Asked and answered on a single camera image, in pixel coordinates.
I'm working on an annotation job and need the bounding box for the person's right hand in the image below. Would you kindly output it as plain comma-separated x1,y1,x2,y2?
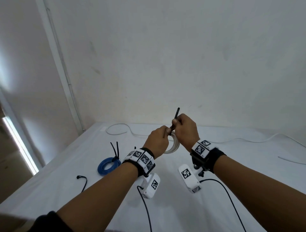
172,113,200,152

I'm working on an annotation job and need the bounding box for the person's left hand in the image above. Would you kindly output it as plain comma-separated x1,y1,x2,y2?
143,125,171,159

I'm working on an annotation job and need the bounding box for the black cable tie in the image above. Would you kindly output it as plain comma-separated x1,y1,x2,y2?
110,141,120,160
169,108,180,137

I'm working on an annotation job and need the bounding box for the person's right forearm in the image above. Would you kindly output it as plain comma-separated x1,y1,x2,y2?
213,155,306,232

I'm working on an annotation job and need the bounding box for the person's left forearm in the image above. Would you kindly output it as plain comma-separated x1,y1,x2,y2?
56,162,144,232

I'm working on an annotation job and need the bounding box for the black right wristband with markers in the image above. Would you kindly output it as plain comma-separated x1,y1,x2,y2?
190,139,227,174

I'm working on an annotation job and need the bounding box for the black wristband with markers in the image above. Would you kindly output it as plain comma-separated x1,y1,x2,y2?
122,147,156,178
190,139,227,174

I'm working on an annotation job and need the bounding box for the black left wristband with markers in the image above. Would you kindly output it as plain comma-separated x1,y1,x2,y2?
122,147,156,178

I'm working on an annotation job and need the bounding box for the white table cloth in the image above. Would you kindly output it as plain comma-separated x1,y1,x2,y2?
0,122,306,232

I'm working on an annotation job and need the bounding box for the black sleeve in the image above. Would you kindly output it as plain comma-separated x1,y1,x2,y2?
28,211,73,232

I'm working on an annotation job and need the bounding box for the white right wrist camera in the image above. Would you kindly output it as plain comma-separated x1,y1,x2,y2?
178,164,202,193

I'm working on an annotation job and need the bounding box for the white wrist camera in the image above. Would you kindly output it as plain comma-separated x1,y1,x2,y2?
178,164,202,193
141,173,161,199

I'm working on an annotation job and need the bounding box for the long white cable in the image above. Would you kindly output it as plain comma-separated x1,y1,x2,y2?
106,123,306,149

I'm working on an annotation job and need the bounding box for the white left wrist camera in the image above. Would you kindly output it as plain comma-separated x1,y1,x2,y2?
141,173,161,199

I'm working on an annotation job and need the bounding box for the blue coiled cable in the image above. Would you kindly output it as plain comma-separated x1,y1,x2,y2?
97,156,122,177

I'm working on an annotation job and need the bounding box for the black left camera cable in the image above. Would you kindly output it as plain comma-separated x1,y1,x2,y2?
137,186,153,232

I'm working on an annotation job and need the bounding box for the black camera cable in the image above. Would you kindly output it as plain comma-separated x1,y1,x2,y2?
199,178,247,232
137,186,153,232

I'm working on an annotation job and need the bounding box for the black right camera cable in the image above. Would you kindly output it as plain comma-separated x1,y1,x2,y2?
199,178,247,232

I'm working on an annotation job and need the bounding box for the black cable with plug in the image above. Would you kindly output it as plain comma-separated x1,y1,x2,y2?
76,175,88,193

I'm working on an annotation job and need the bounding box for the short white cable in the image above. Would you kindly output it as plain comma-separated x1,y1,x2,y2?
278,156,306,165

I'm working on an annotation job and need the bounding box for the white wall conduit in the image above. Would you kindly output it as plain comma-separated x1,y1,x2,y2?
35,0,86,136

